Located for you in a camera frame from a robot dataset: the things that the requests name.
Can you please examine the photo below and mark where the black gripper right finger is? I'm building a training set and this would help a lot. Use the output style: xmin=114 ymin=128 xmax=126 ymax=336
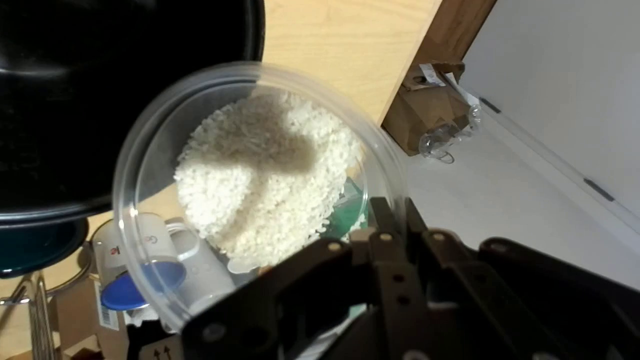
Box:
xmin=401 ymin=199 xmax=640 ymax=360

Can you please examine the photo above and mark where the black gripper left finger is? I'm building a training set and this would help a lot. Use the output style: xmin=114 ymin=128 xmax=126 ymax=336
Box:
xmin=182 ymin=197 xmax=429 ymax=360

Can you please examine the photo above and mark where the white rice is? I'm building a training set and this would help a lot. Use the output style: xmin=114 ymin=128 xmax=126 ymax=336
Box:
xmin=172 ymin=89 xmax=365 ymax=277

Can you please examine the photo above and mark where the metal pot black interior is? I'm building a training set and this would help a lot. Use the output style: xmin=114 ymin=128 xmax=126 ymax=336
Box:
xmin=0 ymin=0 xmax=268 ymax=281

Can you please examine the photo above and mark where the white mug blue rim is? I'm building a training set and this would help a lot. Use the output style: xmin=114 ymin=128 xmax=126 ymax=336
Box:
xmin=91 ymin=213 xmax=235 ymax=331

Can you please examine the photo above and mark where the metal wire stand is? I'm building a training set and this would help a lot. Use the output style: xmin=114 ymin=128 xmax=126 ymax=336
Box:
xmin=0 ymin=269 xmax=62 ymax=360

